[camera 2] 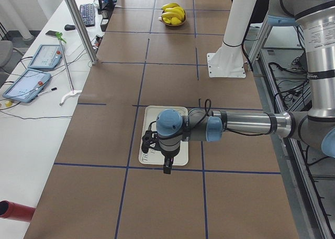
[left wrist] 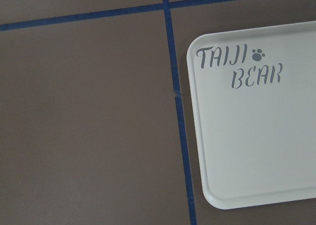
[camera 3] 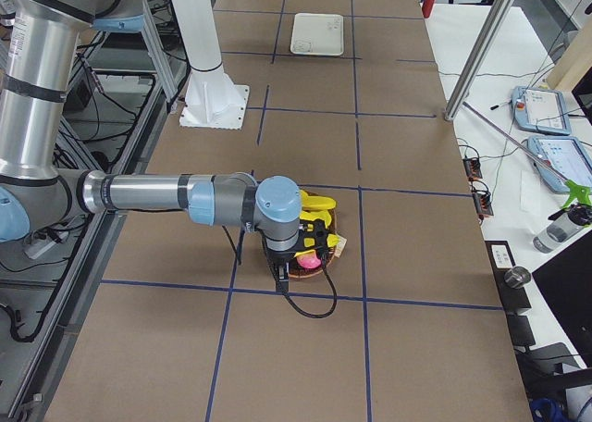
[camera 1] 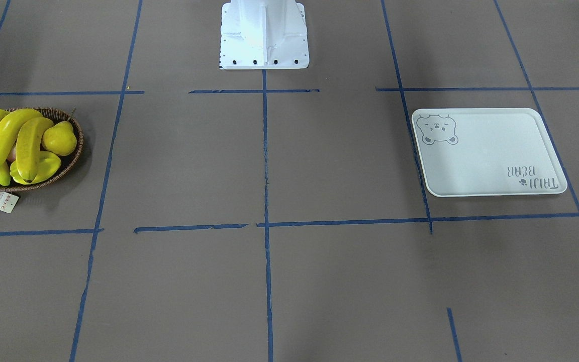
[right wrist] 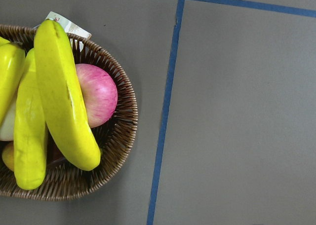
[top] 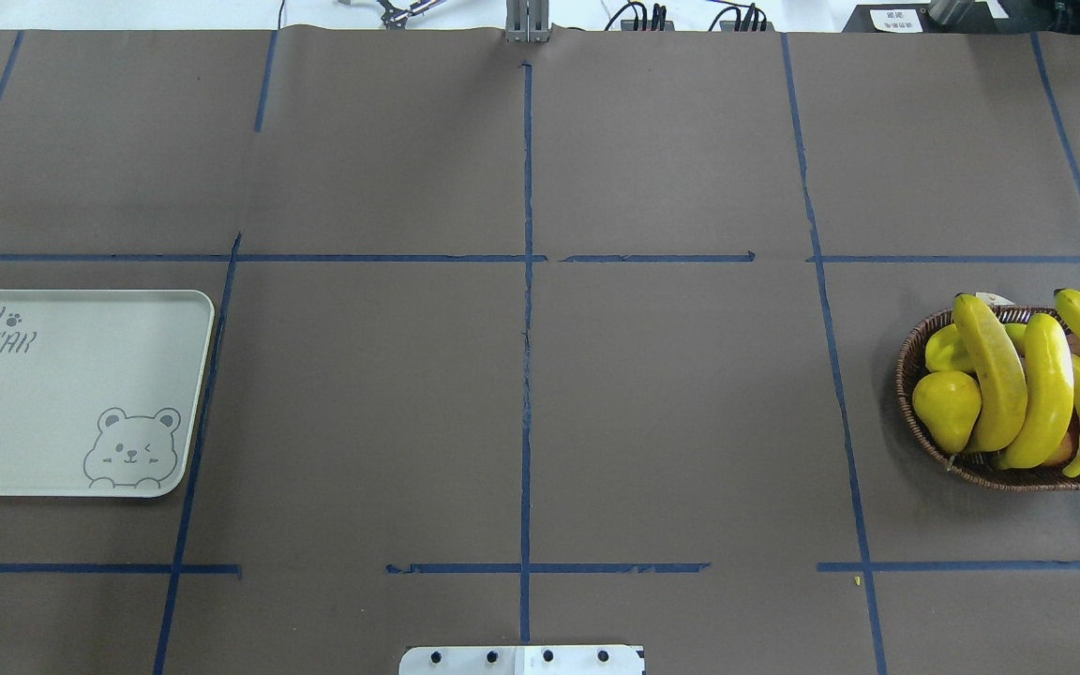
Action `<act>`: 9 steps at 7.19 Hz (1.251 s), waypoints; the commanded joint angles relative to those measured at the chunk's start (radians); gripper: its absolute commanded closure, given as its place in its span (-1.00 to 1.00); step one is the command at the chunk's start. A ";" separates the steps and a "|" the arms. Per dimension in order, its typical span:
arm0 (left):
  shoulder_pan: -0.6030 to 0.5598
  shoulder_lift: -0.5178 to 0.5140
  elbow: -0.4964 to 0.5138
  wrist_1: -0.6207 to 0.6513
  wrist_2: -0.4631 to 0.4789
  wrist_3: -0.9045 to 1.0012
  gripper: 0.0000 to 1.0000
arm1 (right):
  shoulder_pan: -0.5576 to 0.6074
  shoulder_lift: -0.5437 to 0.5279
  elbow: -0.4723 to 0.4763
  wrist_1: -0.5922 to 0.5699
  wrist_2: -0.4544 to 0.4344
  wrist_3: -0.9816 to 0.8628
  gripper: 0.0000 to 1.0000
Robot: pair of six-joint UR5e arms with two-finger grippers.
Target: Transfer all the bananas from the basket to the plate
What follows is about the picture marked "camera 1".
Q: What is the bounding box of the long yellow banana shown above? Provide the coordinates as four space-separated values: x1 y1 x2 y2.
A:
0 108 42 167

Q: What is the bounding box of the brown wicker basket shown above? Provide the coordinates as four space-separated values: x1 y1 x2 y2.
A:
0 108 83 193

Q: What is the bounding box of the white bear tray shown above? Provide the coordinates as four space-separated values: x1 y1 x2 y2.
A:
411 108 568 198

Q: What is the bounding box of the yellow pear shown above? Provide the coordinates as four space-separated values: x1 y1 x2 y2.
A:
41 121 77 156

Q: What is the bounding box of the yellow starfruit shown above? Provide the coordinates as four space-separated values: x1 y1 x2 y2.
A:
10 150 61 185

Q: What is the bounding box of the white paper price tag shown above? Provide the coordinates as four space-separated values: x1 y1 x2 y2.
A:
0 192 19 214

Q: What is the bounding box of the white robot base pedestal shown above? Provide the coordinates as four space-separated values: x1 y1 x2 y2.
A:
219 1 310 69

